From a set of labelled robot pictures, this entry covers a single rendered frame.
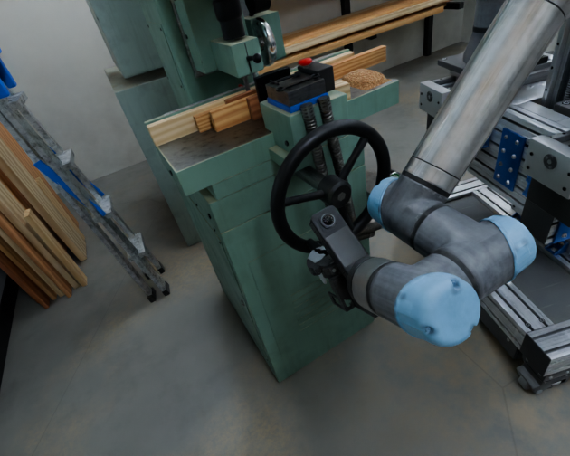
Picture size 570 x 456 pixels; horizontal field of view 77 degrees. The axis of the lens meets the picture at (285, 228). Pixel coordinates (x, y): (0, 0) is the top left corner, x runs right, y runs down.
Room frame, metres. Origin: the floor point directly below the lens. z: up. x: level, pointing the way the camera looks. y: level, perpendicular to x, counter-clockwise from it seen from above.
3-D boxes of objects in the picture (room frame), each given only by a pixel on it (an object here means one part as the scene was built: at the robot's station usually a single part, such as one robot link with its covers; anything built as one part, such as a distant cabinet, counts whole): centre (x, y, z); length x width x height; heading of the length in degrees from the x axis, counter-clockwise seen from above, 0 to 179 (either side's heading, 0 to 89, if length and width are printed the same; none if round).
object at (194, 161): (0.84, -0.07, 0.87); 0.61 x 0.30 x 0.06; 111
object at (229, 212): (1.04, 0.05, 0.76); 0.57 x 0.45 x 0.09; 21
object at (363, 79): (0.94, -0.29, 0.91); 0.12 x 0.09 x 0.03; 21
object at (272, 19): (1.15, -0.07, 1.02); 0.09 x 0.07 x 0.12; 111
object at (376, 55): (0.97, -0.13, 0.92); 0.59 x 0.02 x 0.04; 111
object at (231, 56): (0.94, 0.01, 1.03); 0.14 x 0.07 x 0.09; 21
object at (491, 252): (0.30, -0.22, 0.87); 0.11 x 0.11 x 0.08; 19
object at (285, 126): (0.76, -0.10, 0.91); 0.15 x 0.14 x 0.09; 111
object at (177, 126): (0.95, -0.02, 0.92); 0.60 x 0.02 x 0.05; 111
